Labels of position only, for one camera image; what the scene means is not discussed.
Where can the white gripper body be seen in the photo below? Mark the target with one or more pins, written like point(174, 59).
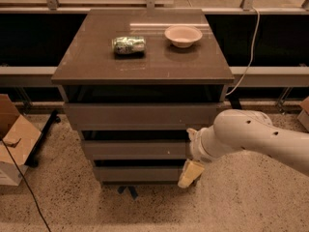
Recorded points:
point(195, 146)

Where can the crushed green soda can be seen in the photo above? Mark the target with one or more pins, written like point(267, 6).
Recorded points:
point(129, 45)

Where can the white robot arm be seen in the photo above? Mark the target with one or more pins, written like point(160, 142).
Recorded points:
point(235, 130)

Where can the cardboard box left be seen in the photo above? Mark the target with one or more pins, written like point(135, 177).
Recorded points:
point(19, 136)

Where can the black stand foot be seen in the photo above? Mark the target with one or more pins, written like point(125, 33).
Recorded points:
point(32, 160)
point(234, 102)

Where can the grey top drawer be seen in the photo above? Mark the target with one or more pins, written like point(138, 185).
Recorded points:
point(139, 117)

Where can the grey drawer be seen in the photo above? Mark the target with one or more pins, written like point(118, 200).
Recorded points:
point(139, 117)
point(136, 150)
point(137, 174)

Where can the black stand foot left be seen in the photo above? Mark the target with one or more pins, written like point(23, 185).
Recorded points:
point(32, 160)

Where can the grey bottom drawer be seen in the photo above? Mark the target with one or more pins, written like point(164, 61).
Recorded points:
point(137, 174)

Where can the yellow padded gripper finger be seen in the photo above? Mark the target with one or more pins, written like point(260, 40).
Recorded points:
point(192, 169)

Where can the white paper bowl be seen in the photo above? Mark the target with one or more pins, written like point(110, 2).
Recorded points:
point(183, 36)

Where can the black stand foot right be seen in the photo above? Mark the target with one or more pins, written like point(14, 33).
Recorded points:
point(234, 102)

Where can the cardboard box right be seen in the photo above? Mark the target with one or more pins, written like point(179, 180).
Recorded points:
point(303, 116)

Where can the cardboard box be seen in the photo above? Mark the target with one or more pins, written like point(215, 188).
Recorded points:
point(19, 136)
point(303, 116)

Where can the grey drawer cabinet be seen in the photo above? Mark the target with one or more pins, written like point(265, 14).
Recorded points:
point(91, 72)

